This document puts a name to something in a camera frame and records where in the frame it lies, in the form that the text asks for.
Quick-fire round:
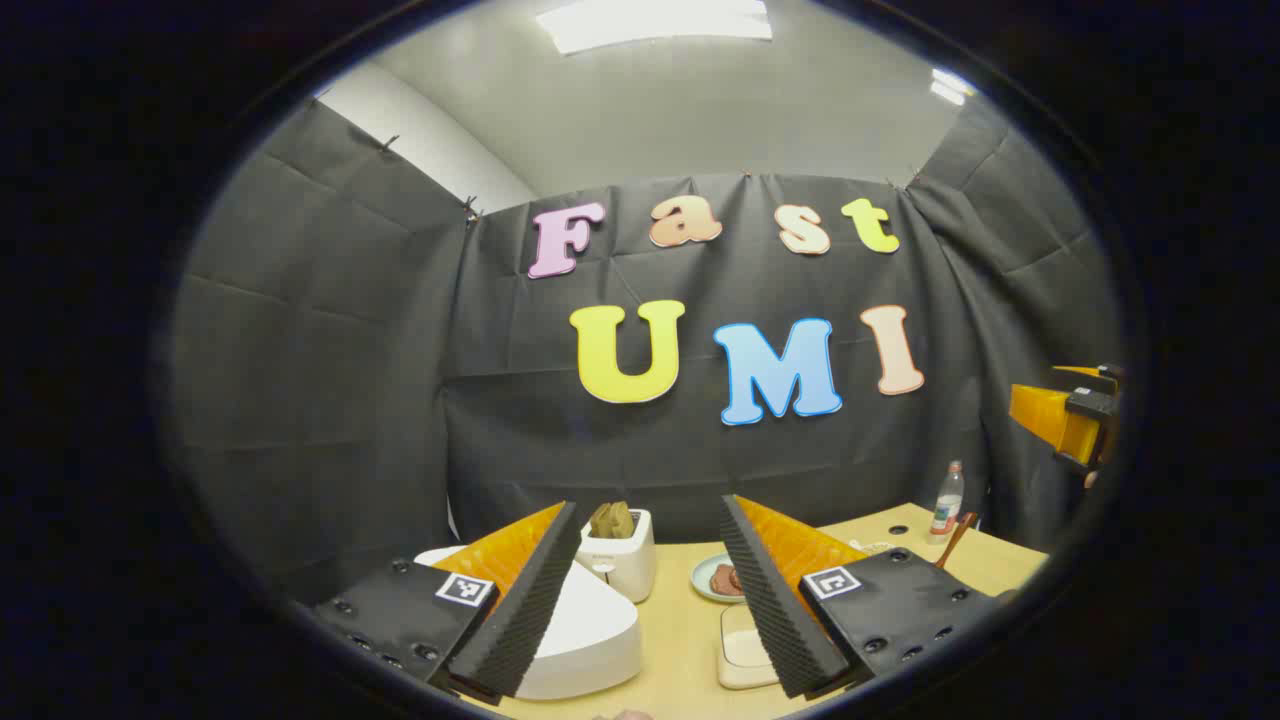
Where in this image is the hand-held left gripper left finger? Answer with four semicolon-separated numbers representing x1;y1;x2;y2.
315;500;583;706

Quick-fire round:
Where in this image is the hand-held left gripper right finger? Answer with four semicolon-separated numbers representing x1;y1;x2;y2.
720;493;1001;701

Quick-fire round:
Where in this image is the white rice cooker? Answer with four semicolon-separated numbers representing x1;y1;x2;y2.
415;545;643;701

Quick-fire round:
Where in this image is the brown wooden spoon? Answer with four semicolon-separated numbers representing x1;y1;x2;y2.
935;512;979;569

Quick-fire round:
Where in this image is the pale green plate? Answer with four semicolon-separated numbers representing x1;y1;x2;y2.
692;553;746;604

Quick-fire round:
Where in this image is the white toaster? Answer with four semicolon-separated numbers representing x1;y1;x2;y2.
577;508;657;604

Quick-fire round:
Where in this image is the clear plastic water bottle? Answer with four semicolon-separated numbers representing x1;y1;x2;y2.
930;460;966;544

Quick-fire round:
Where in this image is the black backdrop cloth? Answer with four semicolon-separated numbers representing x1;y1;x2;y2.
170;95;1126;601

